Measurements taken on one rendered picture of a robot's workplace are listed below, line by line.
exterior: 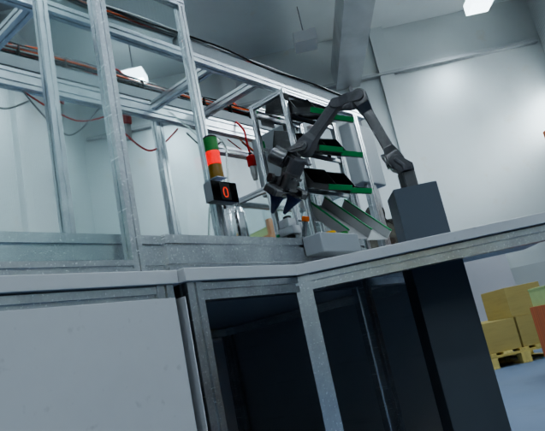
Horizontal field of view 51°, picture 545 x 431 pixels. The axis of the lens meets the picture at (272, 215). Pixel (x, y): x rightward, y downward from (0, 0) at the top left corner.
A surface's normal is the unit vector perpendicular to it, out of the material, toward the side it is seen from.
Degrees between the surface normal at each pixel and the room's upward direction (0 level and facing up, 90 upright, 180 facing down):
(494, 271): 82
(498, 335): 90
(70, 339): 90
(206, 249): 90
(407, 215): 90
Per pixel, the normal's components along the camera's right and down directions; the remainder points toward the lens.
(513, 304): 0.07, -0.25
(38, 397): 0.74, -0.30
